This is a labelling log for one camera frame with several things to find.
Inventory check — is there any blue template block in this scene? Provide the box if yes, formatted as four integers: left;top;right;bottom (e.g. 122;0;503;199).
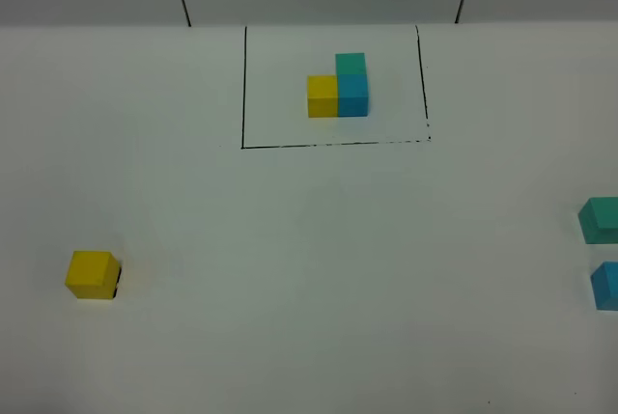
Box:
337;74;369;118

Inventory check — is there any green template block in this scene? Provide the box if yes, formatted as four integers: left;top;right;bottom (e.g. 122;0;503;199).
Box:
335;53;367;76

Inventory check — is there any yellow template block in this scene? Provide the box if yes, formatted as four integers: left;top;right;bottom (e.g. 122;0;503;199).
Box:
307;75;339;118

